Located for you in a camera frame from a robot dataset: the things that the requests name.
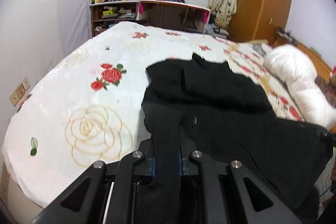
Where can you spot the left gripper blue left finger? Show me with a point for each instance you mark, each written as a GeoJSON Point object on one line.
{"type": "Point", "coordinates": [148, 165]}

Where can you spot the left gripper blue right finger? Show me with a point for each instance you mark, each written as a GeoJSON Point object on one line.
{"type": "Point", "coordinates": [186, 168]}

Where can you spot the black large garment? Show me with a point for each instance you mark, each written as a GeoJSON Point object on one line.
{"type": "Point", "coordinates": [229, 118]}

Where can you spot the pile of clothes by curtain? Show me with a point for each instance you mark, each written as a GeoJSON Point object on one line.
{"type": "Point", "coordinates": [213, 29]}

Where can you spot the floral rose bed blanket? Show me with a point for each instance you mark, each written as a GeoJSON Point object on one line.
{"type": "Point", "coordinates": [88, 107]}

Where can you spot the wooden desk with white top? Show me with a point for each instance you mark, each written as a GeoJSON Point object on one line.
{"type": "Point", "coordinates": [175, 16]}

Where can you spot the low wooden bookshelf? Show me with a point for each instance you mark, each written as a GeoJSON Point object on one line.
{"type": "Point", "coordinates": [106, 15]}

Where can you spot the white duvet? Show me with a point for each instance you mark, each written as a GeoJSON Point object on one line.
{"type": "Point", "coordinates": [296, 70]}

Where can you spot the wall power sockets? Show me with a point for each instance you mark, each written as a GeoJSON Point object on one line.
{"type": "Point", "coordinates": [20, 91]}

